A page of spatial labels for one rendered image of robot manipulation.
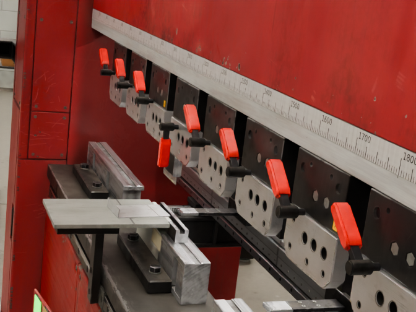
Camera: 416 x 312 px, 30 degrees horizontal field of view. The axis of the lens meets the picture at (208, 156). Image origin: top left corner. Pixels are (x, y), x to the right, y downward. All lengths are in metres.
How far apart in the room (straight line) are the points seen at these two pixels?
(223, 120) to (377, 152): 0.51
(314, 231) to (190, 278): 0.62
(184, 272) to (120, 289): 0.16
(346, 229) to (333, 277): 0.12
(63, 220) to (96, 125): 0.95
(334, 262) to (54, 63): 1.71
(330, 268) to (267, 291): 3.02
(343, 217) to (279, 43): 0.37
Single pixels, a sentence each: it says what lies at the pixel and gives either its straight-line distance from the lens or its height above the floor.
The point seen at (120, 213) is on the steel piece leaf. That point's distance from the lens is 1.81.
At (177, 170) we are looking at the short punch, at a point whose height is 1.12.
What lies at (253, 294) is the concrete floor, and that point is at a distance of 4.00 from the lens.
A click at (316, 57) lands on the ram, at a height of 1.47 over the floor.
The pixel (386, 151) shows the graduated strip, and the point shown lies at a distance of 0.94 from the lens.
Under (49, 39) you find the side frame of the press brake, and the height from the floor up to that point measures 1.29.
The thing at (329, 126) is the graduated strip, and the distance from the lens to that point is 1.06.
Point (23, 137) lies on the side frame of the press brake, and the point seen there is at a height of 0.96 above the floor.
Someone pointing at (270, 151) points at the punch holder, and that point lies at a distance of 1.22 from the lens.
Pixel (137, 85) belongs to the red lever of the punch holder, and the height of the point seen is 1.29.
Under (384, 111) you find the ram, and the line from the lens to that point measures 0.95.
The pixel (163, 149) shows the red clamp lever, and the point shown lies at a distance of 1.64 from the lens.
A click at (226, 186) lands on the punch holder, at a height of 1.20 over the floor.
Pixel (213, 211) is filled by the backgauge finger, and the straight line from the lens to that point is 1.89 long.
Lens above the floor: 1.58
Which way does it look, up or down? 14 degrees down
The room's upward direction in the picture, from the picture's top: 7 degrees clockwise
